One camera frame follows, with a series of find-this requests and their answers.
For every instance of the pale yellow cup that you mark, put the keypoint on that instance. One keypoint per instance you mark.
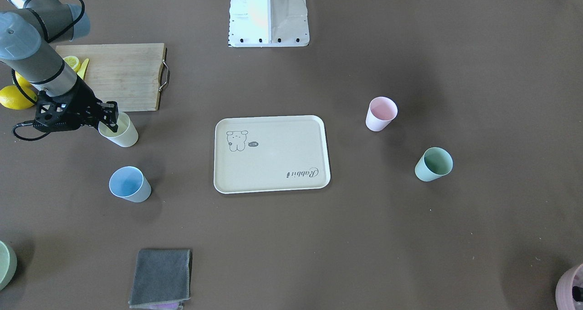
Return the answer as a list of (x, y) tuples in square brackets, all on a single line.
[(126, 134)]

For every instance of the mint green bowl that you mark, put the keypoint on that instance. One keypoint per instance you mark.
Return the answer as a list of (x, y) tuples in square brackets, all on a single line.
[(8, 264)]

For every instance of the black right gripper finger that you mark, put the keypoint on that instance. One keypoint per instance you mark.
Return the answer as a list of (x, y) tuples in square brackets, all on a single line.
[(109, 115)]

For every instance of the pink cup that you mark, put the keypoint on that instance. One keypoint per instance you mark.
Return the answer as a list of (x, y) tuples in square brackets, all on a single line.
[(381, 112)]

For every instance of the folded grey cloth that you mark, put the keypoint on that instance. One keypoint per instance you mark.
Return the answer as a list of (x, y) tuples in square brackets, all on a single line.
[(161, 279)]

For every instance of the lemon half far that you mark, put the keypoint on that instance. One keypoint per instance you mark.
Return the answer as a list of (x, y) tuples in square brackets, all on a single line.
[(73, 62)]

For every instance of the pink bowl with ice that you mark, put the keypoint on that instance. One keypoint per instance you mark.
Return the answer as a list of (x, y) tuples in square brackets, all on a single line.
[(568, 293)]

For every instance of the yellow plastic knife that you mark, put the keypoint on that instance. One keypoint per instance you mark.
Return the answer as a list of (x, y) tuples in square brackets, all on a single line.
[(83, 67)]

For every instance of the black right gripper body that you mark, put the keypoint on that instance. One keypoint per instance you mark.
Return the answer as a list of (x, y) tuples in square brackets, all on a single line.
[(83, 101)]

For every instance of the whole yellow lemon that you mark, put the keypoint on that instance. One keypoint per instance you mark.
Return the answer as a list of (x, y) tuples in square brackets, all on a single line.
[(22, 81), (12, 98)]

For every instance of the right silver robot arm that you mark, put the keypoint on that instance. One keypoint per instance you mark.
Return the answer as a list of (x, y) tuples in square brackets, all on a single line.
[(26, 36)]

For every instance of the mint green cup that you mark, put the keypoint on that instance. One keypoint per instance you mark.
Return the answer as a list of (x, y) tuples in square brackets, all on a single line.
[(436, 162)]

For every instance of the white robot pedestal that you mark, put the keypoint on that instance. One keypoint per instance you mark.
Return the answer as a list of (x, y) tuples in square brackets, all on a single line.
[(268, 23)]

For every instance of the wooden cutting board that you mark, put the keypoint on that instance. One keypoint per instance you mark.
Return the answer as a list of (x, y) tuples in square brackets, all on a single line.
[(129, 74)]

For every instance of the cream rabbit tray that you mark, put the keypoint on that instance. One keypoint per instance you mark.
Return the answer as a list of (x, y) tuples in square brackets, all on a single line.
[(267, 154)]

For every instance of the light blue cup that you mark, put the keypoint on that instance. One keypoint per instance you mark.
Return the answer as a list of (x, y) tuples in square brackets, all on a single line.
[(130, 184)]

